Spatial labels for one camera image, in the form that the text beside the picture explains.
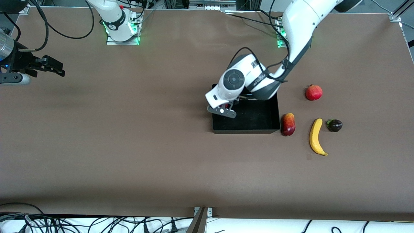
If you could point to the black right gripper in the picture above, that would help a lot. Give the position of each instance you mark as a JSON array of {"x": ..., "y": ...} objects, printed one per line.
[{"x": 22, "y": 61}]

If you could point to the black plastic box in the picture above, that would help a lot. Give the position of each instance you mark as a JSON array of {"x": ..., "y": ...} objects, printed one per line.
[{"x": 255, "y": 119}]

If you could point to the yellow banana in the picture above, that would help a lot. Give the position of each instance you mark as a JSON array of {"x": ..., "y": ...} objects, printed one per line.
[{"x": 315, "y": 136}]

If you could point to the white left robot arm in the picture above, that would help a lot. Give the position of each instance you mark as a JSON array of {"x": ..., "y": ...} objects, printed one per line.
[{"x": 304, "y": 22}]

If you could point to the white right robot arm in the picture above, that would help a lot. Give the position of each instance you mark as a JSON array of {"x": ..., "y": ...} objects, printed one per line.
[{"x": 111, "y": 16}]

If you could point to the red yellow mango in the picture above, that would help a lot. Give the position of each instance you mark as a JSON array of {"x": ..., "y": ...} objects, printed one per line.
[{"x": 288, "y": 124}]

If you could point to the red pomegranate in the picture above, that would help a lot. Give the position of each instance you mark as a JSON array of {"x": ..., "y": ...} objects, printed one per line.
[{"x": 313, "y": 93}]

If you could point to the table cover sheet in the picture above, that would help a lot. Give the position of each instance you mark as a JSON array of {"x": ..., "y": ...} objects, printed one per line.
[{"x": 97, "y": 145}]

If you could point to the white power strip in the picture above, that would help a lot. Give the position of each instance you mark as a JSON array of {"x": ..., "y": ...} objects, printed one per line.
[{"x": 212, "y": 5}]

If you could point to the dark purple mangosteen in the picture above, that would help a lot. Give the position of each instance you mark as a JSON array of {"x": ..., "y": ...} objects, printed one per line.
[{"x": 335, "y": 126}]

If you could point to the metal corner bracket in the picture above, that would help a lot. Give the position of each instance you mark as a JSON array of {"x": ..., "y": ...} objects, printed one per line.
[
  {"x": 28, "y": 11},
  {"x": 395, "y": 17}
]

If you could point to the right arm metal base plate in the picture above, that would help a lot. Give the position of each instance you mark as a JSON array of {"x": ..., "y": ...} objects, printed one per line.
[{"x": 111, "y": 42}]

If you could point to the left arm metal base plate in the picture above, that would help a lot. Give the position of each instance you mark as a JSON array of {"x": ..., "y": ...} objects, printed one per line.
[{"x": 280, "y": 38}]

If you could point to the small metal bracket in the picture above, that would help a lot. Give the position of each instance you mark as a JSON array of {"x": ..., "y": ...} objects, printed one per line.
[{"x": 209, "y": 212}]

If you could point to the aluminium profile post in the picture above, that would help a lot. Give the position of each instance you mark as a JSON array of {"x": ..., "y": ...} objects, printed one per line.
[{"x": 198, "y": 223}]

